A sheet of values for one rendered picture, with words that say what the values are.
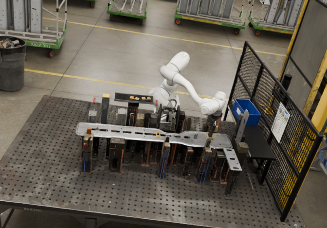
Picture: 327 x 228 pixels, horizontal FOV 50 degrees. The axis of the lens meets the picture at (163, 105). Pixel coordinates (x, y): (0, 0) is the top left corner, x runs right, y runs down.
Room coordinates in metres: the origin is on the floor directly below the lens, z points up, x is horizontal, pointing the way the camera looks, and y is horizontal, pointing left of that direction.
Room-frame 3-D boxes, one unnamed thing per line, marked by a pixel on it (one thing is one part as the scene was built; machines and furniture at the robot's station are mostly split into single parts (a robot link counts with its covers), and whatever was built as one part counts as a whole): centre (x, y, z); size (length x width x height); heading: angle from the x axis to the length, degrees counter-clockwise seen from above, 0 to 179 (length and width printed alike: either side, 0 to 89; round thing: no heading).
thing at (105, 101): (2.85, 0.54, 0.92); 0.08 x 0.08 x 0.44; 9
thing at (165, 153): (2.43, -0.09, 0.87); 0.12 x 0.09 x 0.35; 9
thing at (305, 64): (4.69, -1.80, 1.00); 1.34 x 0.14 x 2.00; 4
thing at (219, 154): (2.49, -0.56, 0.84); 0.11 x 0.10 x 0.28; 9
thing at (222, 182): (2.49, -0.64, 0.84); 0.11 x 0.06 x 0.29; 9
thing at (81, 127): (2.58, 0.02, 1.00); 1.38 x 0.22 x 0.02; 99
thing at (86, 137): (2.32, 0.55, 0.88); 0.15 x 0.11 x 0.36; 9
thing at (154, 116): (2.78, 0.07, 0.89); 0.13 x 0.11 x 0.38; 9
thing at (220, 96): (2.66, -0.45, 1.41); 0.13 x 0.11 x 0.16; 146
